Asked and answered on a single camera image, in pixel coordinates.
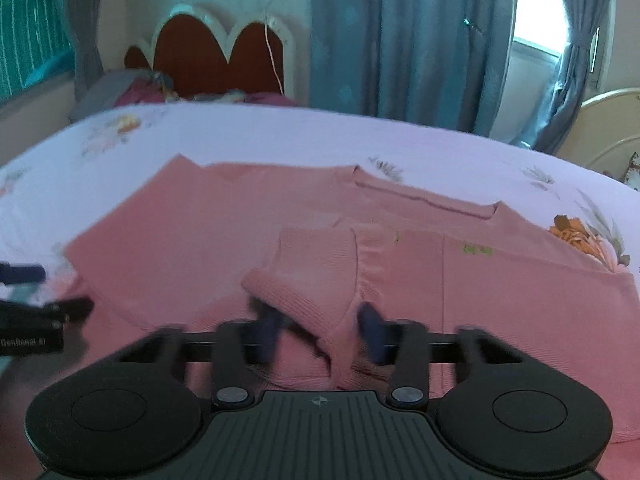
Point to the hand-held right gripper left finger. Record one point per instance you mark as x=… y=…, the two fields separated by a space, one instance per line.
x=268 y=332

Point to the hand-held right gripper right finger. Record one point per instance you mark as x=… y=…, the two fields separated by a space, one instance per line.
x=372 y=334

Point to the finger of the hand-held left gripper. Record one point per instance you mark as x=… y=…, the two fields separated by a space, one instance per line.
x=72 y=309
x=20 y=273

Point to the pink knit sweater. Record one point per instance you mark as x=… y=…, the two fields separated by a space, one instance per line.
x=200 y=235

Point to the colourful clothes heap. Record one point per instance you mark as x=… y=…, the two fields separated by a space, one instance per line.
x=162 y=82

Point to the grey pillow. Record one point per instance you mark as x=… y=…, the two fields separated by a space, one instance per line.
x=105 y=92

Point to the floral bed sheet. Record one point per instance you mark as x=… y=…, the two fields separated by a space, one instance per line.
x=300 y=135

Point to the teal striped curtain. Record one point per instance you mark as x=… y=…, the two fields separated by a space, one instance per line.
x=30 y=35

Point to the grey curtain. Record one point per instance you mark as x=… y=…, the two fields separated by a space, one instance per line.
x=85 y=25

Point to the blue patterned curtain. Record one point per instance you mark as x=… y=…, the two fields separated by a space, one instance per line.
x=410 y=40

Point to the patterned pillow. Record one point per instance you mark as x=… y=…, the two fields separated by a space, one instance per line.
x=632 y=172

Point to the cream headboard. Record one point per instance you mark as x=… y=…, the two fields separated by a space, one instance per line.
x=600 y=125

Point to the tied blue curtain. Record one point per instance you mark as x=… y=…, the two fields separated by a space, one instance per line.
x=575 y=75

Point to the window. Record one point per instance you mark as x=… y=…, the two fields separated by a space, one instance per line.
x=540 y=5

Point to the red headboard with white frame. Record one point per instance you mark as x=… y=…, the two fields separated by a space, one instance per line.
x=200 y=60

